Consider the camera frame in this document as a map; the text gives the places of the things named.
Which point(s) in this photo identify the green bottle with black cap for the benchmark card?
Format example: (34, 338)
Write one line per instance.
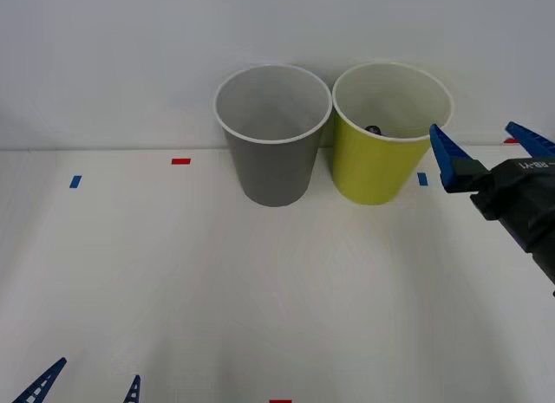
(373, 128)

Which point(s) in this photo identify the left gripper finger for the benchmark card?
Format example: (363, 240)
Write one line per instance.
(39, 383)
(132, 392)

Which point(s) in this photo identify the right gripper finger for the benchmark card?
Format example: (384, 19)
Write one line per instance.
(451, 160)
(531, 138)

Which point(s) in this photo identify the yellow-green plastic waste bin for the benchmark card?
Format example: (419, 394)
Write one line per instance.
(373, 169)

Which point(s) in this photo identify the grey plastic waste bin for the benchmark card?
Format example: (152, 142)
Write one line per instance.
(273, 169)

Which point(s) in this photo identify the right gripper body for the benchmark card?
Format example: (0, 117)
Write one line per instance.
(520, 195)

